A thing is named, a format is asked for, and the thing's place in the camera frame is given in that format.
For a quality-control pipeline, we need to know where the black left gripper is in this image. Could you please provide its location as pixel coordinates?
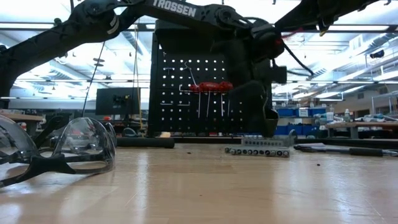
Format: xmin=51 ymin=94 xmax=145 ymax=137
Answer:
xmin=213 ymin=34 xmax=287 ymax=138

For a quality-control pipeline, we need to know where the lilac pen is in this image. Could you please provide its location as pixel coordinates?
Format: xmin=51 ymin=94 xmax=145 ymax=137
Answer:
xmin=294 ymin=142 xmax=326 ymax=148

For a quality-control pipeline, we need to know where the black ballpoint pen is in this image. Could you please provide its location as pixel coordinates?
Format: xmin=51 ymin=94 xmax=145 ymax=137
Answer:
xmin=298 ymin=145 xmax=354 ymax=154
xmin=294 ymin=144 xmax=398 ymax=157

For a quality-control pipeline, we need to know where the claw hammer black grip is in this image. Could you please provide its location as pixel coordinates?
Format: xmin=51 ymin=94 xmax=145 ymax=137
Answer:
xmin=116 ymin=136 xmax=175 ymax=149

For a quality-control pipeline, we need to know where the long metal peg hook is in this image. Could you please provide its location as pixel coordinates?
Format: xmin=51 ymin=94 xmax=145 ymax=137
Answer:
xmin=178 ymin=83 xmax=200 ymax=93

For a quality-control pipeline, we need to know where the U-shaped metal peg hook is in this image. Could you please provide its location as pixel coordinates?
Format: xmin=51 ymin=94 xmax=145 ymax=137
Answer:
xmin=177 ymin=61 xmax=197 ymax=106
xmin=160 ymin=67 xmax=175 ymax=106

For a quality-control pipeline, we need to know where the blue storage bin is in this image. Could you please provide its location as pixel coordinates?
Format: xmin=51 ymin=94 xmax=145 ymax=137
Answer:
xmin=275 ymin=107 xmax=295 ymax=118
xmin=310 ymin=107 xmax=328 ymax=117
xmin=275 ymin=124 xmax=326 ymax=136

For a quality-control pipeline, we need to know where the black pegboard tool cart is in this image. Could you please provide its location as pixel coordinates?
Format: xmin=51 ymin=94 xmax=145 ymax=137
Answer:
xmin=147 ymin=18 xmax=271 ymax=139

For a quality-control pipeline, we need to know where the wooden workbench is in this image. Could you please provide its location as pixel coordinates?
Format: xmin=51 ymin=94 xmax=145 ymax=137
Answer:
xmin=325 ymin=120 xmax=398 ymax=140

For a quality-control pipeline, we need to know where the black mounted device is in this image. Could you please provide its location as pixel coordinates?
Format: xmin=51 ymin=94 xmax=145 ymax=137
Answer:
xmin=369 ymin=49 xmax=386 ymax=60

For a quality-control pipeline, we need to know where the black computer monitor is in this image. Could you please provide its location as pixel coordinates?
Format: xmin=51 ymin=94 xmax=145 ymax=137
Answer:
xmin=95 ymin=87 xmax=141 ymax=116

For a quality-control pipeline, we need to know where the wooden side table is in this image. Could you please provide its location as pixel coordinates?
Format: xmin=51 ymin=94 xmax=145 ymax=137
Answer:
xmin=0 ymin=111 xmax=44 ymax=135

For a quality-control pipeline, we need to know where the black aluminium table frame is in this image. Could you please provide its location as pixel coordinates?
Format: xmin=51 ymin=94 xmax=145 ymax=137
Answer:
xmin=172 ymin=135 xmax=398 ymax=150

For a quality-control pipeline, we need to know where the clear safety glasses black frame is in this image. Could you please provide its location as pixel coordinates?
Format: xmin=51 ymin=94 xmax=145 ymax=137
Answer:
xmin=34 ymin=114 xmax=118 ymax=149
xmin=0 ymin=113 xmax=116 ymax=189

